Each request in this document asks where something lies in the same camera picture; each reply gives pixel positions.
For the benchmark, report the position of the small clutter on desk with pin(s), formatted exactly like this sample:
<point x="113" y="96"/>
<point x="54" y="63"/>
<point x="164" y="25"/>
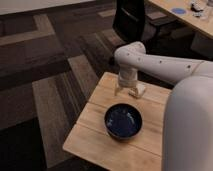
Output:
<point x="197" y="11"/>

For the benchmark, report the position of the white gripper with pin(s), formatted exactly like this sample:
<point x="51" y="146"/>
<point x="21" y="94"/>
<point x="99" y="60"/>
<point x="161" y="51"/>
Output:
<point x="126" y="79"/>

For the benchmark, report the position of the wooden desk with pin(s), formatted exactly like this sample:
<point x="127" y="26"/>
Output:
<point x="203" y="25"/>

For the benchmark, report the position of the blue round coaster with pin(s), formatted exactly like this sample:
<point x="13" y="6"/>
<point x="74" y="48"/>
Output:
<point x="178" y="11"/>

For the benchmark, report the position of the dark blue ceramic bowl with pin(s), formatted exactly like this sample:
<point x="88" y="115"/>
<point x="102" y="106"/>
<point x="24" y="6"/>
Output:
<point x="123" y="121"/>

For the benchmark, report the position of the black office chair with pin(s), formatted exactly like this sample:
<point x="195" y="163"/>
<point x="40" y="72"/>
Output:
<point x="138" y="20"/>

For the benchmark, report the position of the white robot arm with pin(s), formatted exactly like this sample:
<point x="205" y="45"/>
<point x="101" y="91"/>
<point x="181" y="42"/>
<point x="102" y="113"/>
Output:
<point x="187" y="138"/>

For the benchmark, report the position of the small white block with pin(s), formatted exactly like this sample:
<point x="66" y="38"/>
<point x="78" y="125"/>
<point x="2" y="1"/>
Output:
<point x="141" y="90"/>

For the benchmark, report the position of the small wooden table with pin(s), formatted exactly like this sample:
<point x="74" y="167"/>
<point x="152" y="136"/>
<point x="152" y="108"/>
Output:
<point x="88" y="139"/>

